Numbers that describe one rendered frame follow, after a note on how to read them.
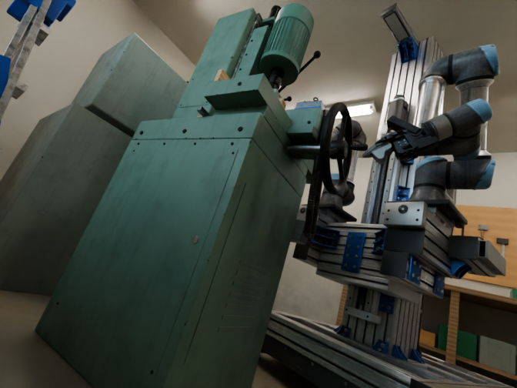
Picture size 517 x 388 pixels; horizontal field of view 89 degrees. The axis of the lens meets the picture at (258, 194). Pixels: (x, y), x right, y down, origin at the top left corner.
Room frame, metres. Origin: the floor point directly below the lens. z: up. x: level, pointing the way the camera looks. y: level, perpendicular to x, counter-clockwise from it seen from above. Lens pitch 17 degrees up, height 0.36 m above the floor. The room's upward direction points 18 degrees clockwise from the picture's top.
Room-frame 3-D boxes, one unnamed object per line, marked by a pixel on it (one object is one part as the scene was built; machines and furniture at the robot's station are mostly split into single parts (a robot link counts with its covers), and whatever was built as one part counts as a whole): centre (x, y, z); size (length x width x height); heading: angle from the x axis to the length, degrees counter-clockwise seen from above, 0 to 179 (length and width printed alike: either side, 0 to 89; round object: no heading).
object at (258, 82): (0.91, -0.03, 0.87); 0.61 x 0.30 x 0.06; 146
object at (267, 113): (0.90, 0.03, 0.82); 0.40 x 0.21 x 0.04; 146
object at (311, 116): (0.86, -0.10, 0.91); 0.15 x 0.14 x 0.09; 146
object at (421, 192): (1.00, -0.68, 0.87); 0.15 x 0.15 x 0.10
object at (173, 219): (1.00, 0.18, 0.35); 0.58 x 0.45 x 0.71; 56
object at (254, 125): (1.01, 0.18, 0.76); 0.57 x 0.45 x 0.09; 56
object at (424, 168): (1.00, -0.69, 0.98); 0.13 x 0.12 x 0.14; 46
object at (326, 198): (1.41, -0.41, 0.87); 0.15 x 0.15 x 0.10
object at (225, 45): (1.10, 0.33, 1.16); 0.22 x 0.22 x 0.72; 56
